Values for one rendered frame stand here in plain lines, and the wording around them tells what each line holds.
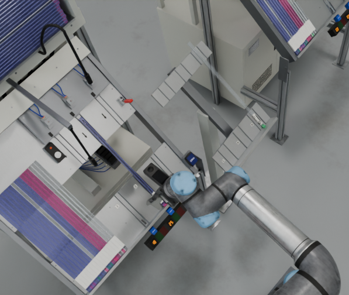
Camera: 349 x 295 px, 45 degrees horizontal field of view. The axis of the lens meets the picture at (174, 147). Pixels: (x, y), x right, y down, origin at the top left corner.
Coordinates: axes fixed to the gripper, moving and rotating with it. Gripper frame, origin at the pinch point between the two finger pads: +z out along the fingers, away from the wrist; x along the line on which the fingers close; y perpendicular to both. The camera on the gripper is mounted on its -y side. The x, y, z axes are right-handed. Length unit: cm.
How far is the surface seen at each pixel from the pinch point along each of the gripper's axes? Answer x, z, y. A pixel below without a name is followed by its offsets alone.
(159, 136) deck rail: 19.1, 11.2, -13.6
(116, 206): -14.6, 13.2, -7.0
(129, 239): -20.1, 16.6, 6.0
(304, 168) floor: 84, 69, 63
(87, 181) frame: -12.1, 41.4, -24.2
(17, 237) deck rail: -48, 7, -26
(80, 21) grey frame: 23, -13, -63
